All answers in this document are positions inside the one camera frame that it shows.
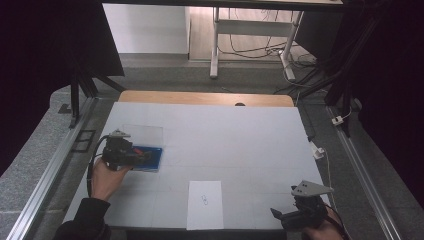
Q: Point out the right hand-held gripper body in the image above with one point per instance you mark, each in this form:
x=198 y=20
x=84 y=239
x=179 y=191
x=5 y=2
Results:
x=308 y=210

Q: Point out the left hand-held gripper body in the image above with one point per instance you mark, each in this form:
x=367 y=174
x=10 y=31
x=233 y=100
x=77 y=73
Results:
x=118 y=153

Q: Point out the blue case with clear lid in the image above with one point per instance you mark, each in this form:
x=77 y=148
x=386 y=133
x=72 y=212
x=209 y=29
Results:
x=151 y=146

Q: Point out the red stamp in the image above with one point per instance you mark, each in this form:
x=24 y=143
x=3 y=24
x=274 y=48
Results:
x=137 y=150

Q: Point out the person's right hand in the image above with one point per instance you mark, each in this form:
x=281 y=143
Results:
x=325 y=231

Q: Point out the person's left hand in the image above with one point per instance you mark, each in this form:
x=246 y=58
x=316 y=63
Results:
x=106 y=181

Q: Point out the black metal stand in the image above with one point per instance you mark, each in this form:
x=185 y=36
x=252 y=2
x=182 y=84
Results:
x=345 y=90
x=75 y=96

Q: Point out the white paper sheet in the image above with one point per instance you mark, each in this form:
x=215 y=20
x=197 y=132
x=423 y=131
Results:
x=204 y=205

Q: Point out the white table cover board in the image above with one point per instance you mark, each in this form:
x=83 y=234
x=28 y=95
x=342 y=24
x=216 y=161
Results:
x=233 y=143

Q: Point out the small white plug adapter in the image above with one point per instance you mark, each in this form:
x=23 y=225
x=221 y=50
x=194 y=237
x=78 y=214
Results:
x=337 y=120

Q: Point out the black table grommet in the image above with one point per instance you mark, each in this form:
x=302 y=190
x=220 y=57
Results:
x=239 y=104

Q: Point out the black curtain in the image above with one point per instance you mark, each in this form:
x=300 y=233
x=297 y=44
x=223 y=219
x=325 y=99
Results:
x=393 y=83
x=50 y=60

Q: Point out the white cabinet panel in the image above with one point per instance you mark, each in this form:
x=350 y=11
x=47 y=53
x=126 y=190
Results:
x=146 y=28

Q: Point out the black floor bracket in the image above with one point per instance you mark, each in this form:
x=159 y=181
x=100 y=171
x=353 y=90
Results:
x=84 y=140

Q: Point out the aluminium floor rail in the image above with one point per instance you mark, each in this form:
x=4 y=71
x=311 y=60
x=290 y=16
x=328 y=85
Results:
x=50 y=170
x=363 y=173

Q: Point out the white desk frame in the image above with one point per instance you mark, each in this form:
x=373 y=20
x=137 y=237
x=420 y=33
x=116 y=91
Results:
x=253 y=27

